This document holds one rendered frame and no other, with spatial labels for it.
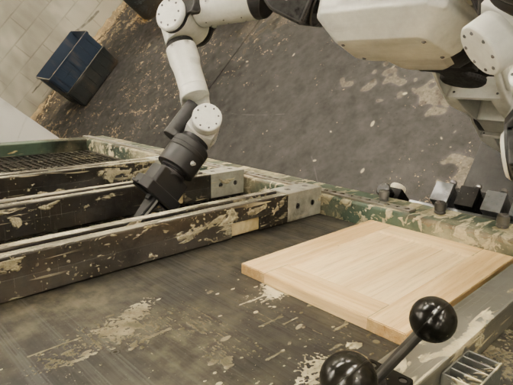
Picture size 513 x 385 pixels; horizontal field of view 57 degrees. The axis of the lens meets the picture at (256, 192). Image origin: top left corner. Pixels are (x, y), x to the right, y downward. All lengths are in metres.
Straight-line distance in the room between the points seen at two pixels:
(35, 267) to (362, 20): 0.67
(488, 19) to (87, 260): 0.66
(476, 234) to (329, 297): 0.40
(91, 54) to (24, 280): 4.33
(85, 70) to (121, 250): 4.21
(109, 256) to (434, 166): 1.70
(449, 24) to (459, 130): 1.51
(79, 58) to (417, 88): 3.38
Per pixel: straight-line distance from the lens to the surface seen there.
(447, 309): 0.42
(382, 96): 2.64
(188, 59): 1.11
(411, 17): 0.84
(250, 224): 1.03
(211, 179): 1.30
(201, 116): 1.02
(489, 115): 1.45
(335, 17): 0.92
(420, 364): 0.56
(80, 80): 4.98
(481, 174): 1.98
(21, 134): 4.55
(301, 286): 0.74
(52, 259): 0.80
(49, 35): 5.97
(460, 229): 1.03
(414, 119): 2.46
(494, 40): 0.57
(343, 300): 0.71
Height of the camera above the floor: 1.81
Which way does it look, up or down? 43 degrees down
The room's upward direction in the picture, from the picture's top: 48 degrees counter-clockwise
